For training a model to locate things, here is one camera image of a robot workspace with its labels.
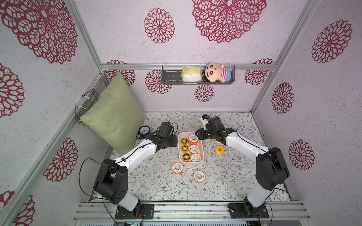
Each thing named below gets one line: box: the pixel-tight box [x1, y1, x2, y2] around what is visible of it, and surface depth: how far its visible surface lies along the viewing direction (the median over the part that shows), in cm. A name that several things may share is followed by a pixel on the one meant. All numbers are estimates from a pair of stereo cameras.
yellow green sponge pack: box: [181, 66, 203, 82], surface depth 92 cm
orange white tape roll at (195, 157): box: [190, 153, 202, 163], surface depth 94 cm
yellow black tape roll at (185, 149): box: [181, 145, 190, 154], surface depth 98 cm
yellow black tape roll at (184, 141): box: [180, 137, 189, 146], surface depth 102 cm
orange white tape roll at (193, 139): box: [188, 133, 199, 146], surface depth 100 cm
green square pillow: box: [80, 72, 145, 156], surface depth 82 cm
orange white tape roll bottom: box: [193, 169, 206, 184], surface depth 86 cm
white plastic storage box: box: [177, 131, 205, 165], surface depth 97 cm
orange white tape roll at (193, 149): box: [188, 144, 200, 155], surface depth 98 cm
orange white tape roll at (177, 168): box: [171, 161, 184, 175], surface depth 89 cm
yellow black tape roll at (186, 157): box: [182, 153, 191, 162], surface depth 94 cm
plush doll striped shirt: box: [204, 61, 232, 83], surface depth 88 cm
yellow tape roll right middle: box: [214, 145, 225, 155], surface depth 97 cm
